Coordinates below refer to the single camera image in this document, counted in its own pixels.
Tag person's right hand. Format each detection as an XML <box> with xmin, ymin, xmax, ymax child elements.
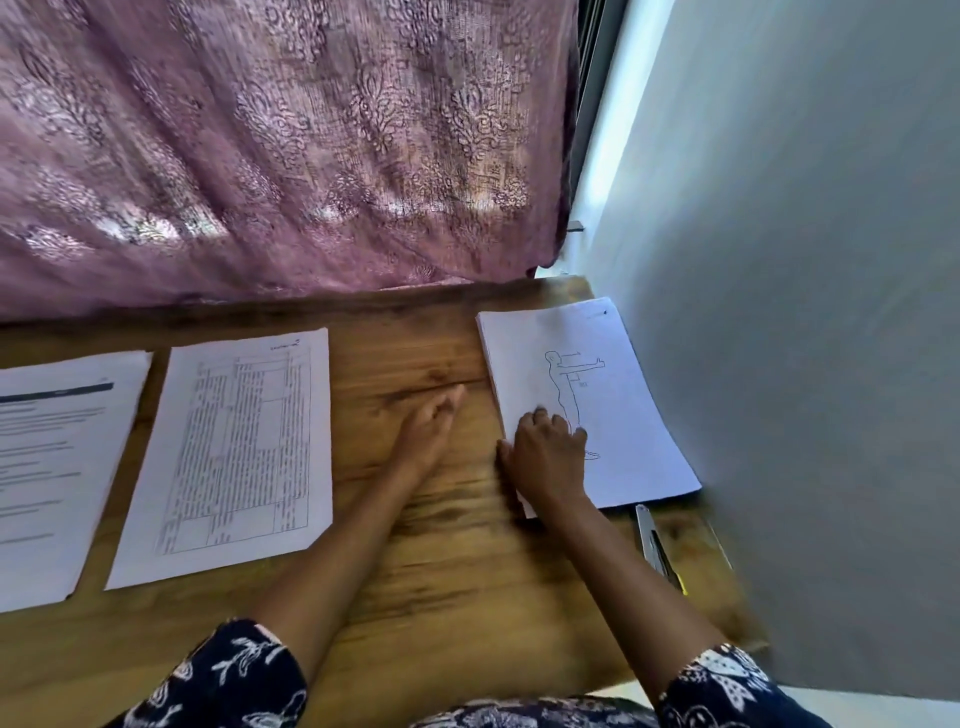
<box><xmin>496</xmin><ymin>408</ymin><xmax>594</xmax><ymax>519</ymax></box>

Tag person's left hand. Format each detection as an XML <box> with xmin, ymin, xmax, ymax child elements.
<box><xmin>387</xmin><ymin>384</ymin><xmax>470</xmax><ymax>482</ymax></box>

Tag table-print paper pile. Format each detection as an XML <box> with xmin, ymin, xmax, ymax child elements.
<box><xmin>105</xmin><ymin>328</ymin><xmax>333</xmax><ymax>591</ymax></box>

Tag dark-header text paper pile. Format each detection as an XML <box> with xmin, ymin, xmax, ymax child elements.
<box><xmin>0</xmin><ymin>351</ymin><xmax>153</xmax><ymax>614</ymax></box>

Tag person's left forearm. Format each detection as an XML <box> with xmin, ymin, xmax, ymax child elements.
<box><xmin>247</xmin><ymin>457</ymin><xmax>429</xmax><ymax>677</ymax></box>

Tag person's right forearm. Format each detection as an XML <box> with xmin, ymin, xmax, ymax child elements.
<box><xmin>540</xmin><ymin>495</ymin><xmax>737</xmax><ymax>699</ymax></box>

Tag silver yellow black stapler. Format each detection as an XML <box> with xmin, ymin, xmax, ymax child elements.
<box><xmin>634</xmin><ymin>502</ymin><xmax>689</xmax><ymax>597</ymax></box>

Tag pink patterned curtain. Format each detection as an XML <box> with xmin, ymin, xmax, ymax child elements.
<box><xmin>0</xmin><ymin>0</ymin><xmax>584</xmax><ymax>321</ymax></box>

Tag dark window frame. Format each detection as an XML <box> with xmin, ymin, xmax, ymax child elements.
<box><xmin>564</xmin><ymin>0</ymin><xmax>629</xmax><ymax>279</ymax></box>

